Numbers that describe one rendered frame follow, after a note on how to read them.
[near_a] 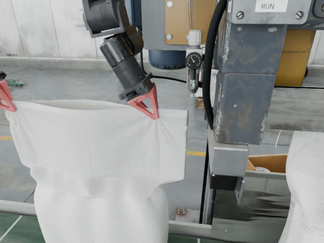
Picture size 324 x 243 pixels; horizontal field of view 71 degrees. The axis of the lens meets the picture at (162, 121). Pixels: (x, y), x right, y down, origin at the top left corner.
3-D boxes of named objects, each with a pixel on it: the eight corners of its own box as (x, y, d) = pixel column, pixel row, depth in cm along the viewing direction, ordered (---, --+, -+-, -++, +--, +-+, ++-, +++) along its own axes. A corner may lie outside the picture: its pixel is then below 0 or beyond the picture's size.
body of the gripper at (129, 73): (155, 78, 56) (140, 51, 54) (146, 90, 47) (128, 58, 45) (133, 89, 58) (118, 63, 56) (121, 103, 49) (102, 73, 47)
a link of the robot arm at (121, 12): (79, 10, 46) (116, 1, 43) (107, 7, 55) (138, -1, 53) (98, 68, 51) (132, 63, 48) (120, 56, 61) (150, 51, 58)
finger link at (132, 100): (170, 106, 58) (153, 74, 55) (167, 117, 52) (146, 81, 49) (148, 116, 60) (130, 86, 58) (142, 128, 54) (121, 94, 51)
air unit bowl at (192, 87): (185, 94, 55) (186, 68, 52) (186, 90, 57) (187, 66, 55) (197, 94, 54) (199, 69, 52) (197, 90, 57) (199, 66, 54)
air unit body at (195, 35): (183, 100, 54) (186, 30, 47) (184, 94, 58) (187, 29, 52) (202, 101, 53) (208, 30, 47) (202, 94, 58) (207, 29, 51)
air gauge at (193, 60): (184, 69, 51) (185, 52, 49) (185, 67, 52) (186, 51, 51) (201, 70, 50) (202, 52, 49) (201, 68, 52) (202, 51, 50)
